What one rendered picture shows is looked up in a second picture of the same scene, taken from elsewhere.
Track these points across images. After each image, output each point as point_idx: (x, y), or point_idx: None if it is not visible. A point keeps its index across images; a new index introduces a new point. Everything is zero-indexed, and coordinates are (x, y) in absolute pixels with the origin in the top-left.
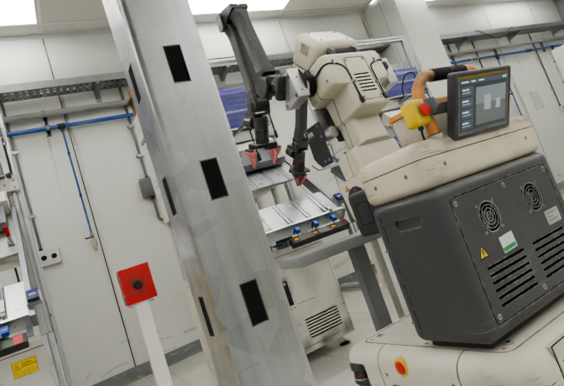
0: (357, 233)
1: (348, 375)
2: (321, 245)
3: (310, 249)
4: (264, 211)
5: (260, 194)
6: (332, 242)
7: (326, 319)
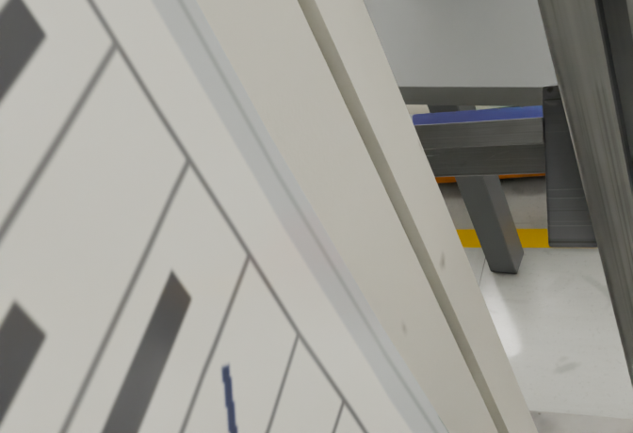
0: (413, 31)
1: (521, 390)
2: (467, 75)
3: (500, 79)
4: None
5: None
6: (456, 55)
7: None
